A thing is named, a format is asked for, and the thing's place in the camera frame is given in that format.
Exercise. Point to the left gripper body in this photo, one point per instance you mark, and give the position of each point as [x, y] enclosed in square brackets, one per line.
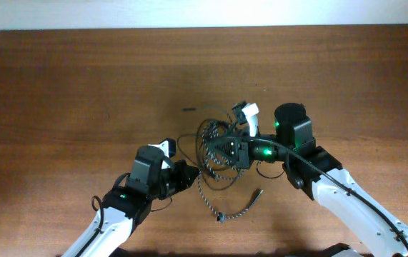
[181, 173]

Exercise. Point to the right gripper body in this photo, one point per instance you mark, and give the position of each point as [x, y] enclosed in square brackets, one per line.
[244, 152]

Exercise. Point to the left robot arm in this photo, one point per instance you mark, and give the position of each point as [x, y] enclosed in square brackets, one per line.
[153, 176]

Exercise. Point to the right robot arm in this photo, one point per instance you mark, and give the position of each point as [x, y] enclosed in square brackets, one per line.
[309, 168]

